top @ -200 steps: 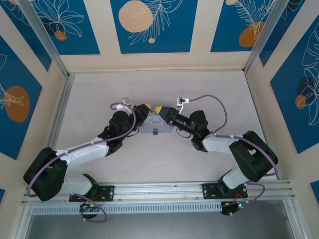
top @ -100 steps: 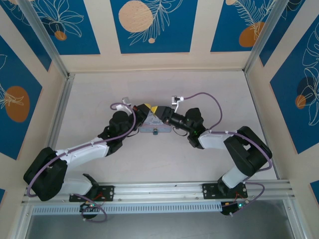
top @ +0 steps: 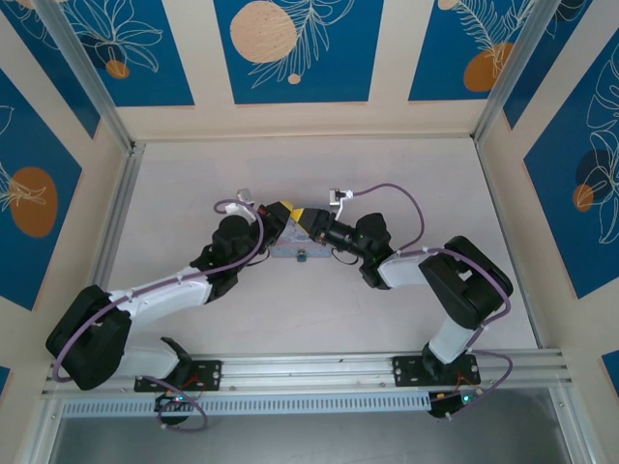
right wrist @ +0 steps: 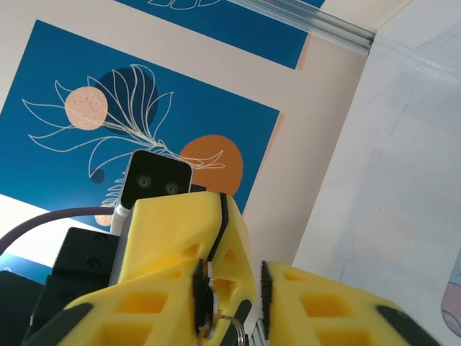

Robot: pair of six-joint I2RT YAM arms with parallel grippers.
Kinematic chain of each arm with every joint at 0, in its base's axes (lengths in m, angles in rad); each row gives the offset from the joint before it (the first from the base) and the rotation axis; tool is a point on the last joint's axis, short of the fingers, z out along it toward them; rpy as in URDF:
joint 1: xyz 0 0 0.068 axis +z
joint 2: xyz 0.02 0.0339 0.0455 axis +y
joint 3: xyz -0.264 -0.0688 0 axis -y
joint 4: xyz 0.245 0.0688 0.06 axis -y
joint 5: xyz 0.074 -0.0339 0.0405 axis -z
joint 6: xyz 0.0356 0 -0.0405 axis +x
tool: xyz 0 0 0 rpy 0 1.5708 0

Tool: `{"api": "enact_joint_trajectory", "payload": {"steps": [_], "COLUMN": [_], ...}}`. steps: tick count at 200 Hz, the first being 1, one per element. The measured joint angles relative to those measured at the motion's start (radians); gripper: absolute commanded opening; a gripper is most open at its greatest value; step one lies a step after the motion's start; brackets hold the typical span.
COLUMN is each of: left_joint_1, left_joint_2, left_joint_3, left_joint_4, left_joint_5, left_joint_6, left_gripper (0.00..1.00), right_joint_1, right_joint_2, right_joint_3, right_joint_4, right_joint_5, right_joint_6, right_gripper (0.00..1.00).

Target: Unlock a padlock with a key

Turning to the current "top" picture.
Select blue cartoon tin box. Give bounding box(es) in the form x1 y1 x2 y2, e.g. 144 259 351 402
269 216 336 260

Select black controller board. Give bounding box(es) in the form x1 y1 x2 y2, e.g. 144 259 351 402
154 391 200 415
428 390 479 421

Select grey metal sheet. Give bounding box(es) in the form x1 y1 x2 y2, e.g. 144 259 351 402
45 386 589 464

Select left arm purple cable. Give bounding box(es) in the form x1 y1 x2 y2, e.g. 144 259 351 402
51 197 267 431

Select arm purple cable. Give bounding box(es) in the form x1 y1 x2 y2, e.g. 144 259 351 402
350 182 516 421
51 197 267 431

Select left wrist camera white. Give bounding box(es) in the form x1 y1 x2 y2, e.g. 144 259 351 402
223 187 258 218

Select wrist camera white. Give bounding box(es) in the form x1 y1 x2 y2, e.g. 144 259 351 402
327 188 355 220
223 187 258 218

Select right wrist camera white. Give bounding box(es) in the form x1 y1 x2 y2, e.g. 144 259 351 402
327 188 355 220

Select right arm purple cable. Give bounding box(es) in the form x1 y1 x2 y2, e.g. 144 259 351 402
350 182 516 421

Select aluminium side rail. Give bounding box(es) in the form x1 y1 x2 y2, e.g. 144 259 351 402
473 137 546 350
71 143 146 360

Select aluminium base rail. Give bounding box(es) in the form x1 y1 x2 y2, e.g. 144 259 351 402
41 348 575 396

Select blue floral wall panel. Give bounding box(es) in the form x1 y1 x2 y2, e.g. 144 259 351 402
213 0 386 105
523 45 619 300
46 0 196 108
407 0 550 103
0 67 84 312

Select grey slotted cable duct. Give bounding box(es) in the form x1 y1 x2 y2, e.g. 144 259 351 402
61 391 432 418

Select aluminium frame post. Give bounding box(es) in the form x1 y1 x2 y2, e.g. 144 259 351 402
34 0 135 152
473 0 581 144

